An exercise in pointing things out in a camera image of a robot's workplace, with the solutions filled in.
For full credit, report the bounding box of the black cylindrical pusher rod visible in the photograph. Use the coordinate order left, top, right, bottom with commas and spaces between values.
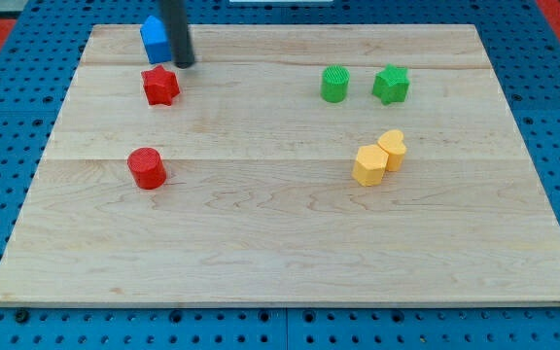
157, 0, 195, 69

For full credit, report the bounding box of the blue house-shaped block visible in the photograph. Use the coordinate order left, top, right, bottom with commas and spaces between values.
140, 16, 172, 64

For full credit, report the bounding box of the red star block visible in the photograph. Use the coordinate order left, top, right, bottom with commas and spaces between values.
141, 65, 180, 106

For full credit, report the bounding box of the green star block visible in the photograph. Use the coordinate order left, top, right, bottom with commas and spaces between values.
371, 64, 410, 105

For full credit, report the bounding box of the red cylinder block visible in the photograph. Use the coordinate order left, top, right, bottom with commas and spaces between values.
127, 147, 167, 190

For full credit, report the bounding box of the green cylinder block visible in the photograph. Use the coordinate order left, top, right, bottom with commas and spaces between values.
320, 65, 350, 103

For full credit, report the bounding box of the light wooden board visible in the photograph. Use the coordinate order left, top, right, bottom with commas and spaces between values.
0, 24, 560, 308

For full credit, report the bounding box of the yellow hexagon block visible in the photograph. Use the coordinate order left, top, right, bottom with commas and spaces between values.
352, 144, 389, 187

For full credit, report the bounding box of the yellow heart block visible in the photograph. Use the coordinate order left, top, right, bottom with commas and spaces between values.
377, 129, 407, 171

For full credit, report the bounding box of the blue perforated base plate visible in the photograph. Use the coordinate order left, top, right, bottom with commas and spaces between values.
0, 0, 560, 349

